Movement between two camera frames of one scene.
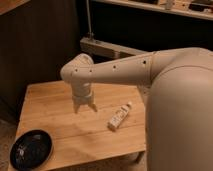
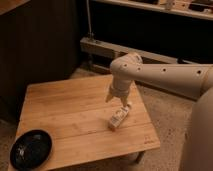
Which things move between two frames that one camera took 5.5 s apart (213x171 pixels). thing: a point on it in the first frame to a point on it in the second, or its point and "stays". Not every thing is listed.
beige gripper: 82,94 to 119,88
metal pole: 90,33 stays
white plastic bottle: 119,115 stays
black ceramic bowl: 31,149 stays
